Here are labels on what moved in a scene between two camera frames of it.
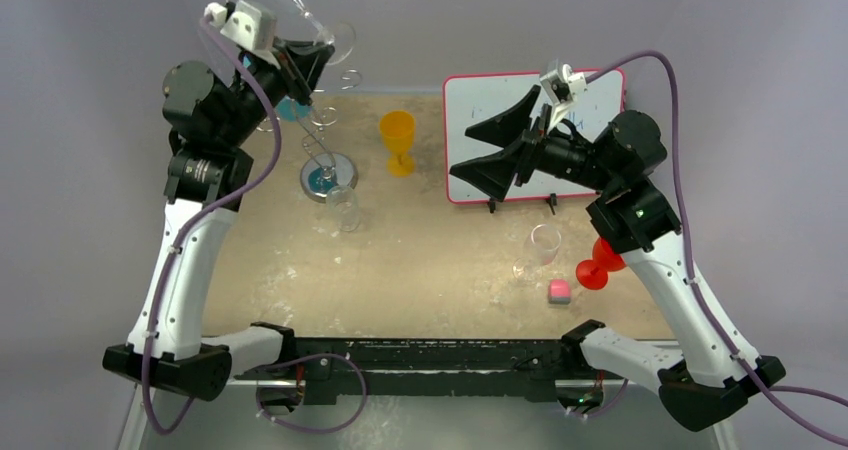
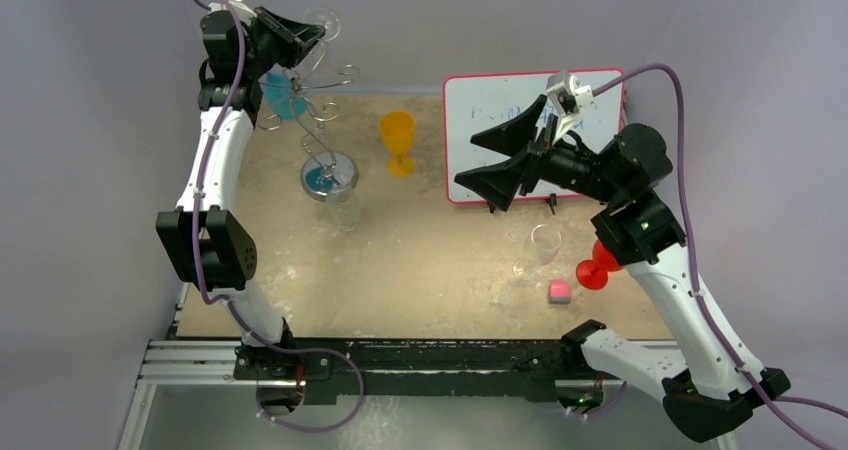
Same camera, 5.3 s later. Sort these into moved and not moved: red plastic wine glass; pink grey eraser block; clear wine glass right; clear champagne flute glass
Moved: clear champagne flute glass
Not moved: pink grey eraser block; red plastic wine glass; clear wine glass right
